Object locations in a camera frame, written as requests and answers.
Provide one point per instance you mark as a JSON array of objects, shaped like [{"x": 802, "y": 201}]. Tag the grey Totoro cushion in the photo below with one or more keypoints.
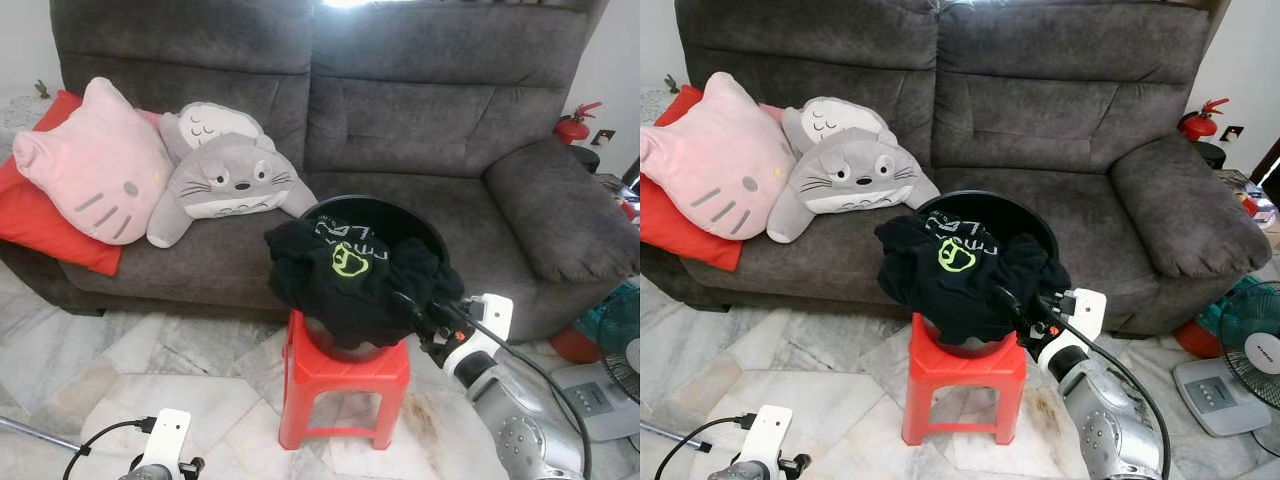
[
  {"x": 225, "y": 180},
  {"x": 850, "y": 170}
]

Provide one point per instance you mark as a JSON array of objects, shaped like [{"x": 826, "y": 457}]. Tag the red plastic stool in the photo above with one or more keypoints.
[
  {"x": 960, "y": 375},
  {"x": 340, "y": 375}
]

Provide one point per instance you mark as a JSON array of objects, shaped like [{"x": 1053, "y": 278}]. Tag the grey fabric sofa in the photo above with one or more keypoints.
[
  {"x": 1060, "y": 100},
  {"x": 430, "y": 100}
]

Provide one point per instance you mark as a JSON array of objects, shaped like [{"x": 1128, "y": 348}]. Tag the red plastic basin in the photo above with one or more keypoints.
[
  {"x": 1195, "y": 340},
  {"x": 572, "y": 348}
]

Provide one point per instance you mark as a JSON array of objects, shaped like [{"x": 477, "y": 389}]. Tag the black round basket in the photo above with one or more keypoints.
[
  {"x": 395, "y": 218},
  {"x": 1010, "y": 212}
]

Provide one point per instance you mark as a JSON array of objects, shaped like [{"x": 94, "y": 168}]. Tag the pink cat cushion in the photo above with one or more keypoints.
[
  {"x": 95, "y": 165},
  {"x": 715, "y": 160}
]

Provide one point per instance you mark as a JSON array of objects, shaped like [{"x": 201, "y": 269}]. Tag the grey standing fan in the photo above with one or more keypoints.
[
  {"x": 600, "y": 400},
  {"x": 1215, "y": 395}
]

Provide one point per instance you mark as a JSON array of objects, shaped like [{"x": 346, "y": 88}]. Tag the red cushion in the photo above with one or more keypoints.
[
  {"x": 675, "y": 225},
  {"x": 30, "y": 225}
]

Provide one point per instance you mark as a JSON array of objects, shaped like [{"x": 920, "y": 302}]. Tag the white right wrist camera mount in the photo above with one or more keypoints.
[
  {"x": 1088, "y": 312},
  {"x": 495, "y": 315}
]

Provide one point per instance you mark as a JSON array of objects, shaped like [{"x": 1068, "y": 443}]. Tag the red fire extinguisher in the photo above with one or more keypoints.
[
  {"x": 572, "y": 128},
  {"x": 1196, "y": 124}
]

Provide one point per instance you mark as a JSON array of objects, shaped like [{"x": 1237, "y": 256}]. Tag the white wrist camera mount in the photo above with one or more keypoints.
[
  {"x": 1088, "y": 312},
  {"x": 168, "y": 435},
  {"x": 770, "y": 435},
  {"x": 495, "y": 315}
]

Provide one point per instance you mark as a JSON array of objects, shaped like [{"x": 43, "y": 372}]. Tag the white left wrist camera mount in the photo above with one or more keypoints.
[
  {"x": 168, "y": 435},
  {"x": 770, "y": 435}
]

